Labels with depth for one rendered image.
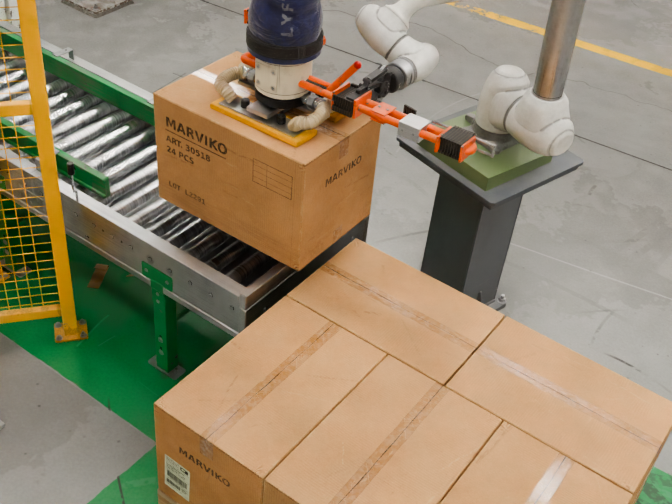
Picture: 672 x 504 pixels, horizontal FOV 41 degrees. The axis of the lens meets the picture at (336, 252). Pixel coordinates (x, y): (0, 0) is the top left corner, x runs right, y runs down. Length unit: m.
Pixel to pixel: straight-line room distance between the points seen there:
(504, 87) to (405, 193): 1.32
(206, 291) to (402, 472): 0.90
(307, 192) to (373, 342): 0.51
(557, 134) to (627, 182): 1.81
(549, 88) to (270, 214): 0.99
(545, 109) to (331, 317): 0.97
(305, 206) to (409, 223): 1.56
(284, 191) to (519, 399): 0.92
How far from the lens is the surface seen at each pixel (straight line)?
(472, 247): 3.46
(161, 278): 3.10
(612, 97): 5.60
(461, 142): 2.47
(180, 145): 2.93
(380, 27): 2.87
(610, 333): 3.91
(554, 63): 3.01
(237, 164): 2.78
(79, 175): 3.38
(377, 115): 2.58
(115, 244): 3.21
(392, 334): 2.85
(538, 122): 3.08
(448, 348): 2.84
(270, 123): 2.72
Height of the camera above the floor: 2.52
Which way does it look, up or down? 39 degrees down
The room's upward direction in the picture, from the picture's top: 7 degrees clockwise
